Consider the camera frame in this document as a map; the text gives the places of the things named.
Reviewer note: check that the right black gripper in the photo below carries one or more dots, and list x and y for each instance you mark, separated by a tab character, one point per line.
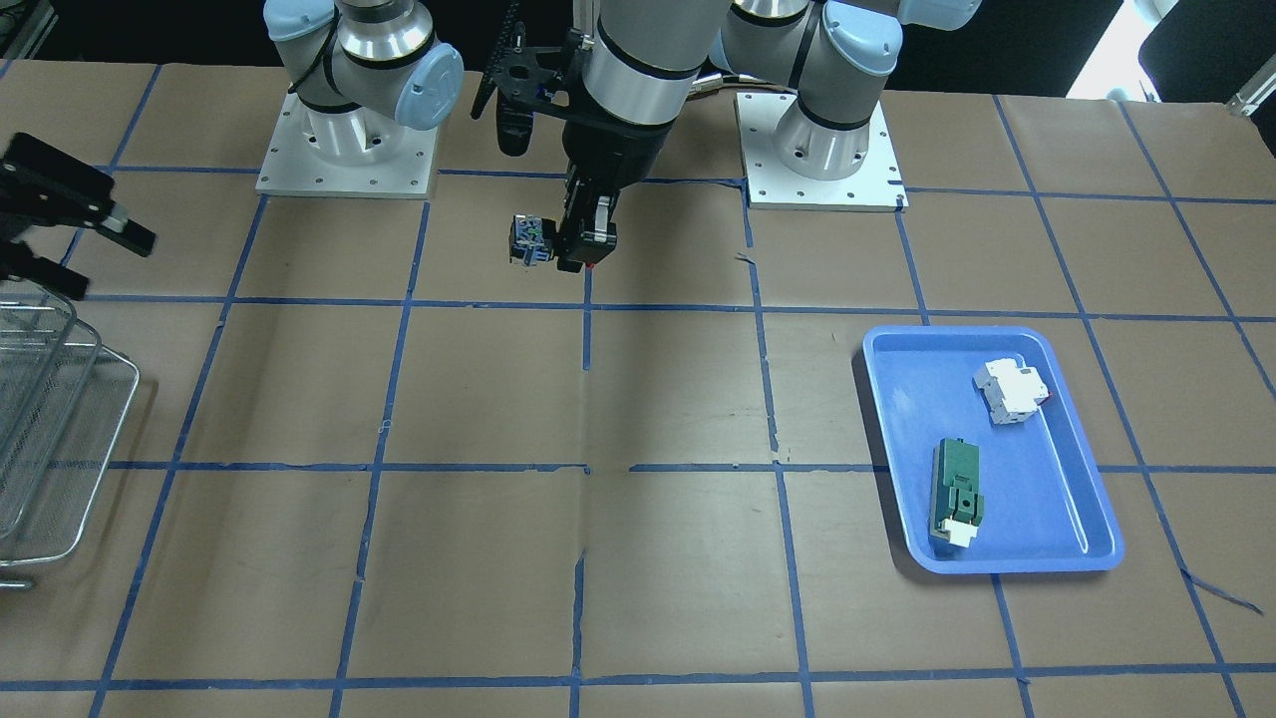
42	186

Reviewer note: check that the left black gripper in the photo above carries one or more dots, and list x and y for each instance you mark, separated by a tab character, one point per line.
610	152

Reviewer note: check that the red emergency stop button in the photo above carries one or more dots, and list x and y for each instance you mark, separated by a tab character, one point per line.
531	239

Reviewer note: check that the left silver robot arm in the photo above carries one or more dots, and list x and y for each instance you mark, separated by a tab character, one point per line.
630	77

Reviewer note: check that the silver mesh tiered shelf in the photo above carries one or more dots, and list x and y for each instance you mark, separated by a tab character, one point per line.
65	395

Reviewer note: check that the white circuit breaker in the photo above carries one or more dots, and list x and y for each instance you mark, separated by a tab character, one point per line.
1013	393

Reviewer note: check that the green terminal block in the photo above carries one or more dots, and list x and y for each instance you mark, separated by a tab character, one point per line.
957	507

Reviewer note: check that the blue plastic tray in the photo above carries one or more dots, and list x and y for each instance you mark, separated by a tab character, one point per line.
1048	510

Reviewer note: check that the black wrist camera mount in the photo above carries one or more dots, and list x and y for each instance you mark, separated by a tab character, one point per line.
528	81

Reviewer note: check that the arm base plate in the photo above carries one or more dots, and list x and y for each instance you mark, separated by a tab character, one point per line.
793	164
358	154

